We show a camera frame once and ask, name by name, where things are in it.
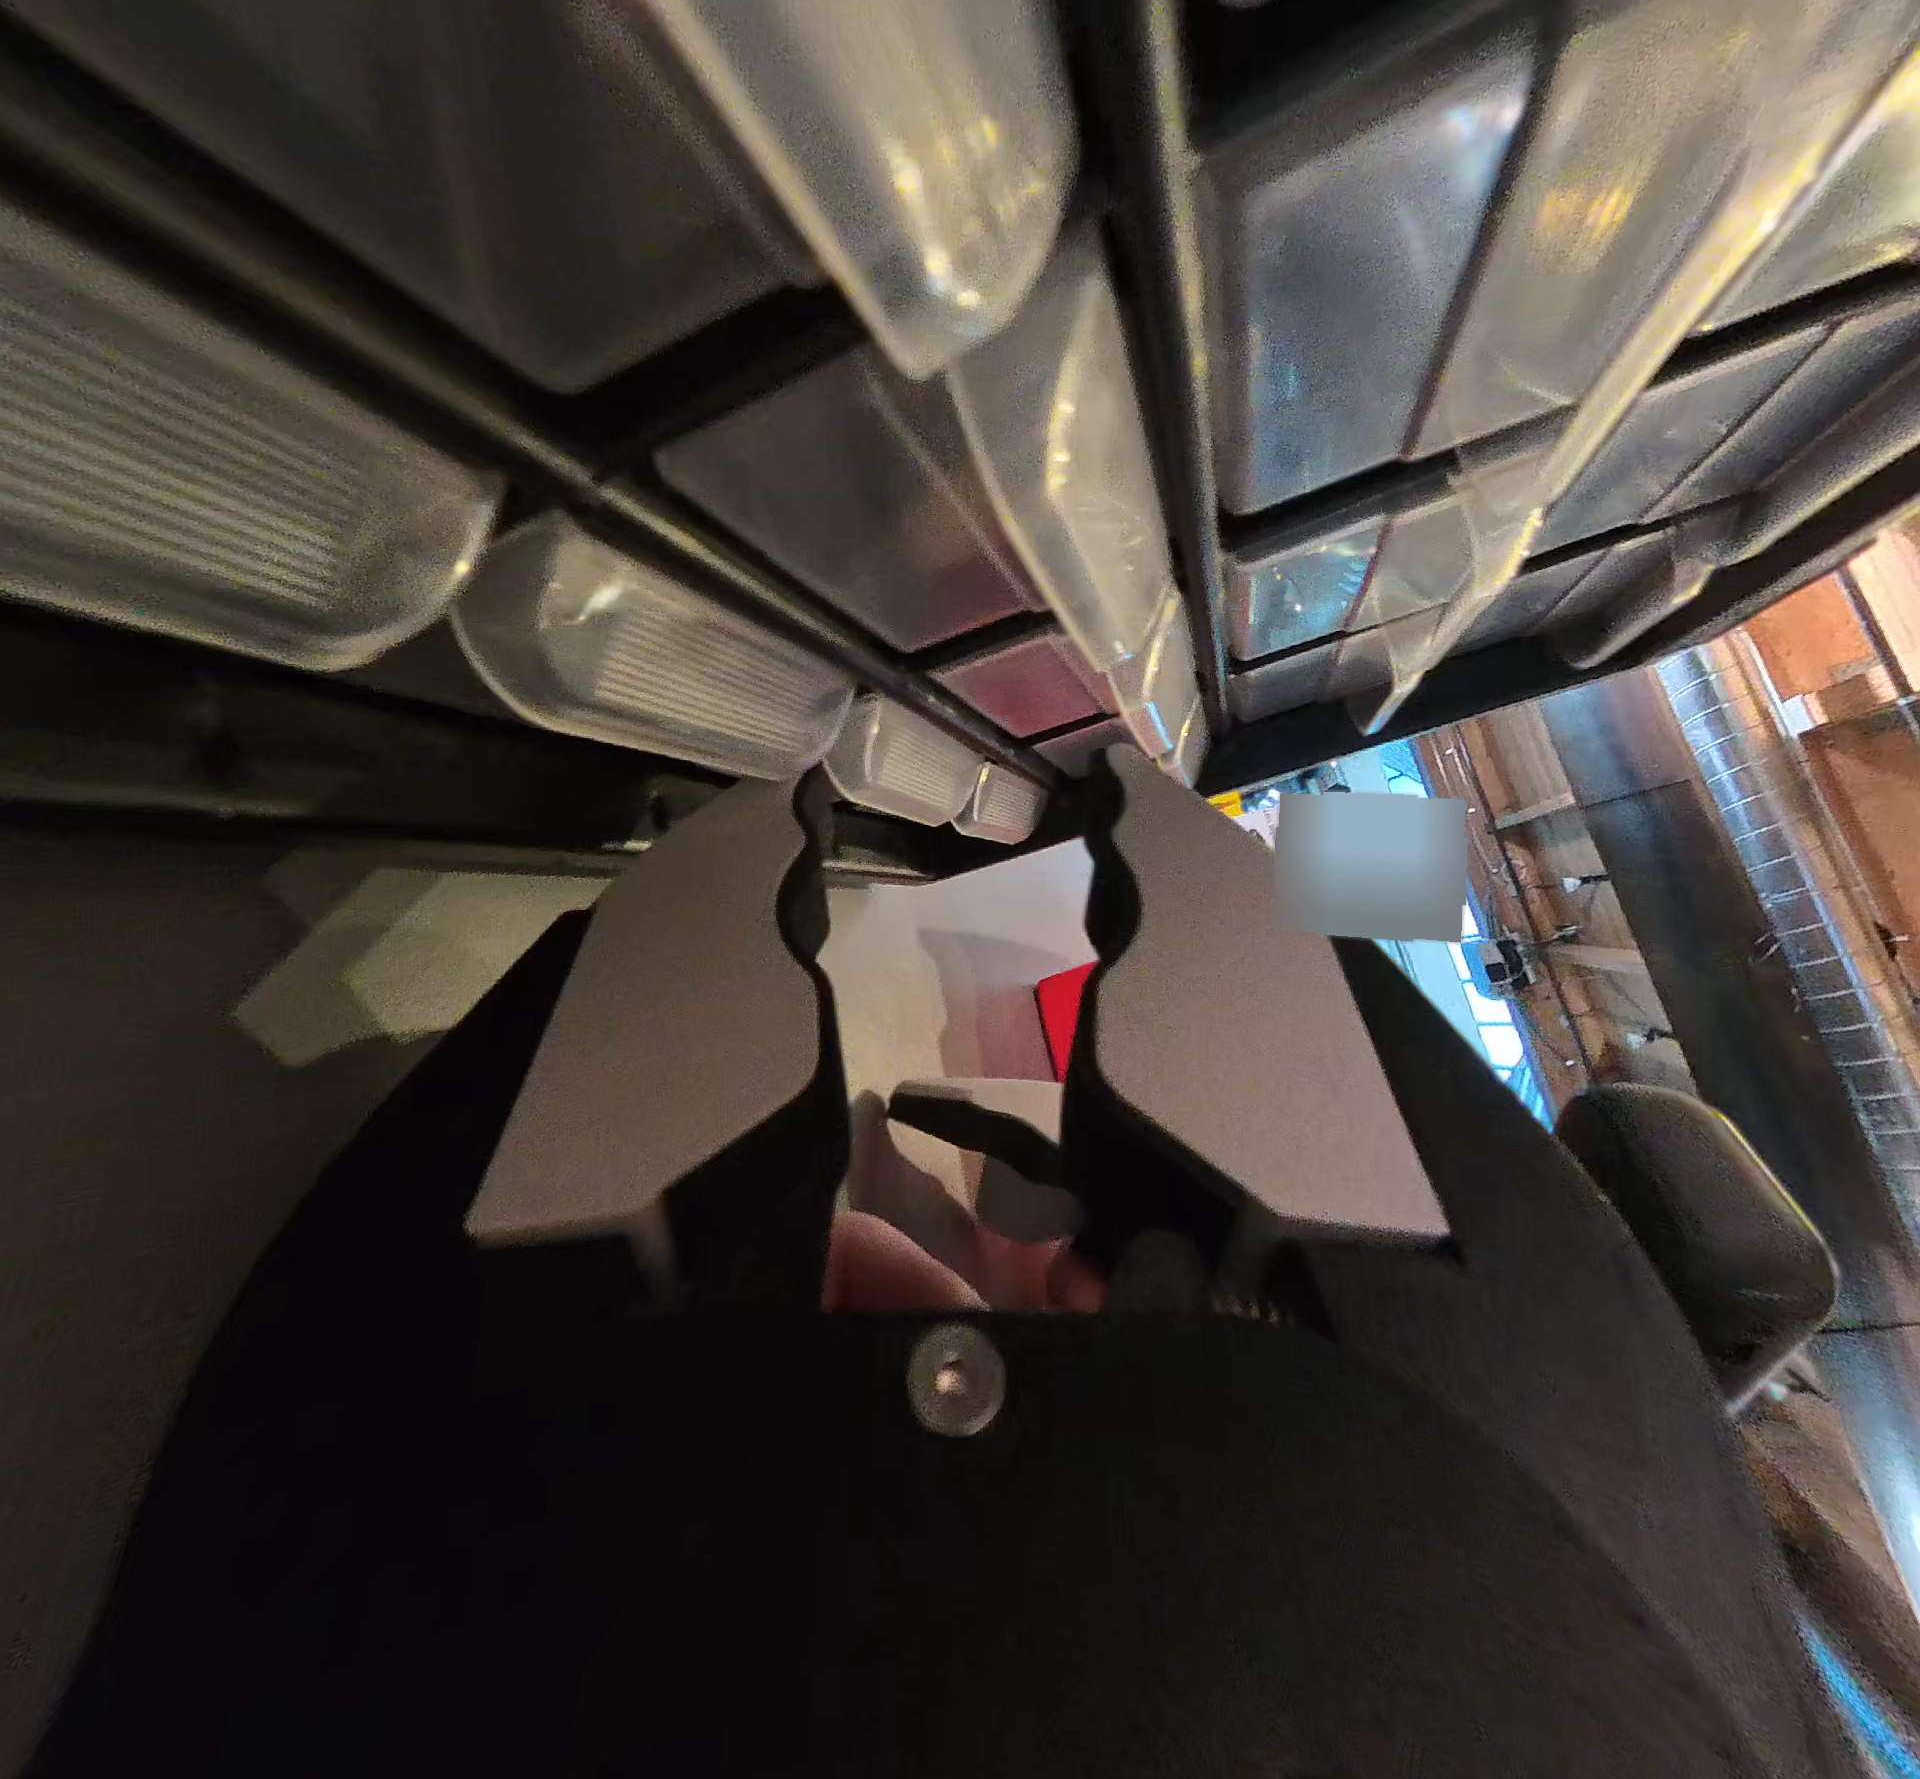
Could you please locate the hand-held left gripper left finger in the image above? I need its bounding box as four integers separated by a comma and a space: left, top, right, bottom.
465, 766, 848, 1257

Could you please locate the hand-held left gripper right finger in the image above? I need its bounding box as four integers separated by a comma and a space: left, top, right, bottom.
1058, 744, 1450, 1297

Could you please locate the black drawer cabinet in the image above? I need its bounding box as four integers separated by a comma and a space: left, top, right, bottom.
0, 0, 1920, 888

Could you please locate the set of clear plastic drawers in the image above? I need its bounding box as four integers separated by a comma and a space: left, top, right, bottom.
0, 0, 1920, 842

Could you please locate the person's left hand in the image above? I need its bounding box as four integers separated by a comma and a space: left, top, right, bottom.
825, 1210, 1113, 1316

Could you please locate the red plastic bin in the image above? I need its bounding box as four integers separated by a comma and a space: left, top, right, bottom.
1033, 961, 1106, 1079

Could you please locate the black office chair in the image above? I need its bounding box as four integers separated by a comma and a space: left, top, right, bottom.
1555, 1081, 1844, 1418

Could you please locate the ribbed silver air duct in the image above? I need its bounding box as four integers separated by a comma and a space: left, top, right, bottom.
1658, 640, 1920, 1189

